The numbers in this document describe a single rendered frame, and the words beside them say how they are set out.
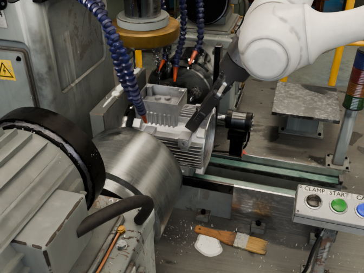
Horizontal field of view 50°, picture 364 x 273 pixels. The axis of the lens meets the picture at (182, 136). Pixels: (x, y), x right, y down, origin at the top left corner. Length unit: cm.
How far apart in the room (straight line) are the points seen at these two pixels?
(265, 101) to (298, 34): 114
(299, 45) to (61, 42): 60
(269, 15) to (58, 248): 48
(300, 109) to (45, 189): 117
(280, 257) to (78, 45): 78
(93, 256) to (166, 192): 27
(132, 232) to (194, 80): 72
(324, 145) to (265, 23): 95
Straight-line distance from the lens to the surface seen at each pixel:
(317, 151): 152
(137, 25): 95
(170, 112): 103
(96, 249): 62
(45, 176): 51
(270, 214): 113
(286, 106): 153
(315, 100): 160
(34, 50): 97
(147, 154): 83
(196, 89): 125
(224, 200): 113
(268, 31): 65
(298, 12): 70
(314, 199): 87
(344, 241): 120
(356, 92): 131
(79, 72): 113
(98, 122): 101
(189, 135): 102
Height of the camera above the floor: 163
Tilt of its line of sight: 33 degrees down
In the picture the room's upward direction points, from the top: straight up
